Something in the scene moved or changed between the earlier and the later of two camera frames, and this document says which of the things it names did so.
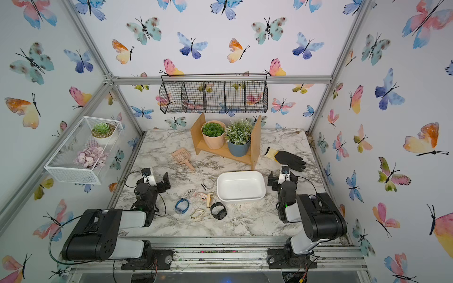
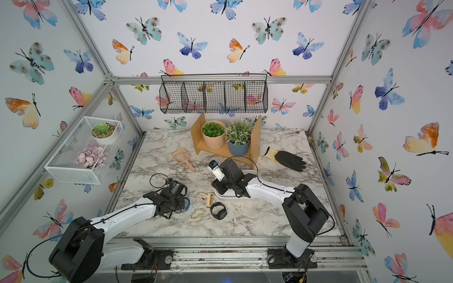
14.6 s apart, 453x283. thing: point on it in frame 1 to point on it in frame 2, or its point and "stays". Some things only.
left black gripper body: x=154 y=192 to x=177 y=204
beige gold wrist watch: x=194 y=211 stays
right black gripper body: x=281 y=192 to x=221 y=186
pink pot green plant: x=214 y=134 stays
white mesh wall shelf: x=82 y=157 stays
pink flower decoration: x=92 y=157 stays
